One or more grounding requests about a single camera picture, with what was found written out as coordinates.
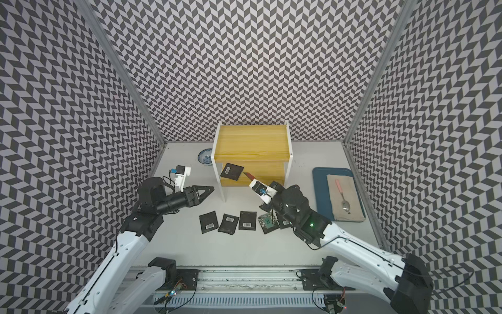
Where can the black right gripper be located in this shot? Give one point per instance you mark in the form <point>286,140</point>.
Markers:
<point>278,187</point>

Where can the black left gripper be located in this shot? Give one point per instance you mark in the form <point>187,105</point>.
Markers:
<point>193,198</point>

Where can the green jasmine tea bag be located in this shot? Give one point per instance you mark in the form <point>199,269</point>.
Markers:
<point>268,222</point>

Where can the black tea bag with barcode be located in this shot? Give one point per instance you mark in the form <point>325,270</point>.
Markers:
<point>247,220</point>

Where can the red tea bag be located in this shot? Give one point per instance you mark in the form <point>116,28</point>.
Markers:
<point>250,176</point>

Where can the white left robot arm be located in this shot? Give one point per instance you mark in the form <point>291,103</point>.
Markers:
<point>100,293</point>

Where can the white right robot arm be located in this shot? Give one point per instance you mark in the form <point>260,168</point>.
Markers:
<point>403,281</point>

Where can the white wooden two-tier shelf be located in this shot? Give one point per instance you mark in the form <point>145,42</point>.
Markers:
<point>265,151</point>

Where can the teal rectangular tray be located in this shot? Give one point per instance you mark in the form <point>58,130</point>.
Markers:
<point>323,203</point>

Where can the blue white patterned bowl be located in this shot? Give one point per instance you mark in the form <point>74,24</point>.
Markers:
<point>204,157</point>

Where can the beige folded cloth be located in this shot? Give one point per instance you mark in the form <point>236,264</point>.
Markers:
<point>351,195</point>

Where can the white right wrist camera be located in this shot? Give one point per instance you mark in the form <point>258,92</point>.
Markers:
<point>265,192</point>

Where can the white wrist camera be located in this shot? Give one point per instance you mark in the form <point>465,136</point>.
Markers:
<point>178,177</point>
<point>265,192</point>

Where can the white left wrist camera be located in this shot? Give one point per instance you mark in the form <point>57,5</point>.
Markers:
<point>178,177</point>

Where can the pink handled metal spoon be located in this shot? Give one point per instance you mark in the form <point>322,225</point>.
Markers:
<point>345,204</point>

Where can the metal base rail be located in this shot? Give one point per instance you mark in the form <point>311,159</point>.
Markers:
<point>245,288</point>

